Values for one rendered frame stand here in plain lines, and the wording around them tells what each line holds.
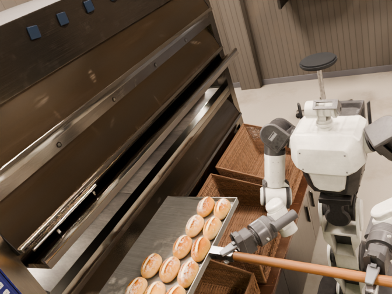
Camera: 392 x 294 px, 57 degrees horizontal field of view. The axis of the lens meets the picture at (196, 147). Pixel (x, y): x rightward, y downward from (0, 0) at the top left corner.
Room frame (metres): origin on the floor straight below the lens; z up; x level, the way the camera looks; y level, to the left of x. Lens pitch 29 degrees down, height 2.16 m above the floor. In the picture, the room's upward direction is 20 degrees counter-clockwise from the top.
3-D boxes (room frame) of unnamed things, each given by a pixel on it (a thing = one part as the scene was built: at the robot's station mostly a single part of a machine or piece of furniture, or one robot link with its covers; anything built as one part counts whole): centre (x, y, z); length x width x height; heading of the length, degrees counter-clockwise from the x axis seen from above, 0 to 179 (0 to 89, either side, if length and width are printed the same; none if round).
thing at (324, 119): (1.15, -0.48, 1.47); 0.10 x 0.07 x 0.09; 48
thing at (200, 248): (0.97, 0.11, 1.22); 0.10 x 0.07 x 0.06; 148
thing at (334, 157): (1.19, -0.52, 1.27); 0.34 x 0.30 x 0.36; 48
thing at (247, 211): (1.60, -0.06, 0.72); 0.56 x 0.49 x 0.28; 144
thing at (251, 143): (2.08, -0.42, 0.72); 0.56 x 0.49 x 0.28; 143
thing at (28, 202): (1.74, 0.17, 1.54); 1.79 x 0.11 x 0.19; 143
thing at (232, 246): (0.91, 0.02, 1.24); 0.06 x 0.03 x 0.02; 108
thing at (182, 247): (1.02, 0.18, 1.22); 0.10 x 0.07 x 0.05; 141
